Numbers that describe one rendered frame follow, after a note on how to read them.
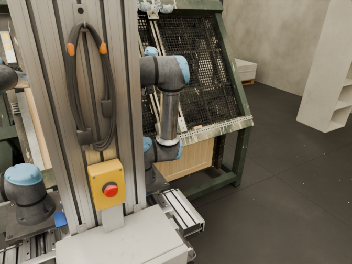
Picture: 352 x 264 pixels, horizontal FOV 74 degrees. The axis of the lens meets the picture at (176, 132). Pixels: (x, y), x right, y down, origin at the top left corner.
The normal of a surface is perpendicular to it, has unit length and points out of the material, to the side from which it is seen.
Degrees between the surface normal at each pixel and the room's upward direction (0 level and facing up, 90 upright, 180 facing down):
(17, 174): 7
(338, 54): 90
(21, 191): 89
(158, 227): 0
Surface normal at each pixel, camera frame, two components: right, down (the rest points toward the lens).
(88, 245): 0.03, -0.88
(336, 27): -0.88, 0.21
